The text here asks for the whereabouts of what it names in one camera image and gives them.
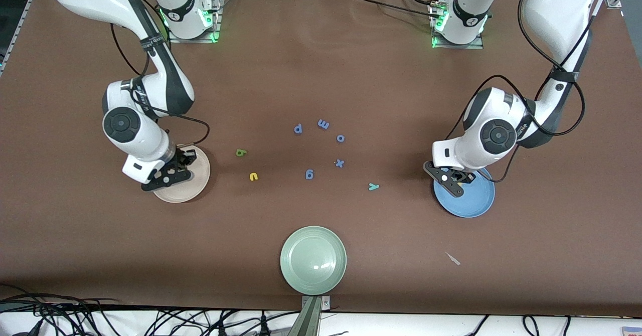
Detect beige brown plate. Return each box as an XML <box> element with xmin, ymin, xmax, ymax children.
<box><xmin>153</xmin><ymin>145</ymin><xmax>211</xmax><ymax>204</ymax></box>

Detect blue plate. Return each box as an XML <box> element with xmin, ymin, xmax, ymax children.
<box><xmin>433</xmin><ymin>168</ymin><xmax>496</xmax><ymax>218</ymax></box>

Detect brown table cover sheet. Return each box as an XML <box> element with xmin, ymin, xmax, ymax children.
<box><xmin>0</xmin><ymin>0</ymin><xmax>642</xmax><ymax>317</ymax></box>

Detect pale green plate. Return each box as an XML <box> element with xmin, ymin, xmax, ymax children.
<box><xmin>280</xmin><ymin>226</ymin><xmax>348</xmax><ymax>295</ymax></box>

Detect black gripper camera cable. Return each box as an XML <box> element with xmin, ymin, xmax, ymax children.
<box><xmin>130</xmin><ymin>88</ymin><xmax>211</xmax><ymax>148</ymax></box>

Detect black looping arm cable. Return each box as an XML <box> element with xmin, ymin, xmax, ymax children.
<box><xmin>110</xmin><ymin>23</ymin><xmax>152</xmax><ymax>76</ymax></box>

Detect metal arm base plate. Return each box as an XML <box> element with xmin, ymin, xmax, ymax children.
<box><xmin>167</xmin><ymin>0</ymin><xmax>222</xmax><ymax>44</ymax></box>
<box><xmin>430</xmin><ymin>3</ymin><xmax>485</xmax><ymax>50</ymax></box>

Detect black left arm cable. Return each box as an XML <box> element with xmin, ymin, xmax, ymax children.
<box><xmin>444</xmin><ymin>0</ymin><xmax>586</xmax><ymax>184</ymax></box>

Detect aluminium table edge rail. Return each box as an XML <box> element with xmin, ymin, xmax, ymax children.
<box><xmin>0</xmin><ymin>0</ymin><xmax>49</xmax><ymax>73</ymax></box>

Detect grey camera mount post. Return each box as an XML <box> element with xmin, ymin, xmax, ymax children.
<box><xmin>287</xmin><ymin>295</ymin><xmax>332</xmax><ymax>336</ymax></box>

